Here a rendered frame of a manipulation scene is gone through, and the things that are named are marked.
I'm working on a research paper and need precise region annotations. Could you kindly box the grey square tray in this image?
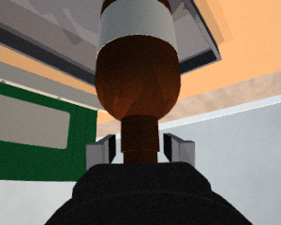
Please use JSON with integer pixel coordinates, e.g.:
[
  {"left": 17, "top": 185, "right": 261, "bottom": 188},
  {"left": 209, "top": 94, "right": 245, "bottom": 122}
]
[{"left": 0, "top": 0, "right": 222, "bottom": 87}]

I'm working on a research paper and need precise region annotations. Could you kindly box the brown bottle with white label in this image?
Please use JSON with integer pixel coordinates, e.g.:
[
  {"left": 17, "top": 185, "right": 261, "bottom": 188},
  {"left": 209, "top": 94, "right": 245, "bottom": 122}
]
[{"left": 95, "top": 0, "right": 182, "bottom": 163}]

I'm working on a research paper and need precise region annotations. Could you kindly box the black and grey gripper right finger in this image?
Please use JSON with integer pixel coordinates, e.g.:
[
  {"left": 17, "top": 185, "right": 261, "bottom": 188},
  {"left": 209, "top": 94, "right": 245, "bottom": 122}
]
[{"left": 163, "top": 133, "right": 195, "bottom": 168}]

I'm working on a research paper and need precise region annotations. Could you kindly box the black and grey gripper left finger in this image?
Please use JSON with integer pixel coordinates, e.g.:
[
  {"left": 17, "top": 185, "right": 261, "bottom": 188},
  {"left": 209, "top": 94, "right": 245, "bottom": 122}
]
[{"left": 85, "top": 134, "right": 116, "bottom": 171}]

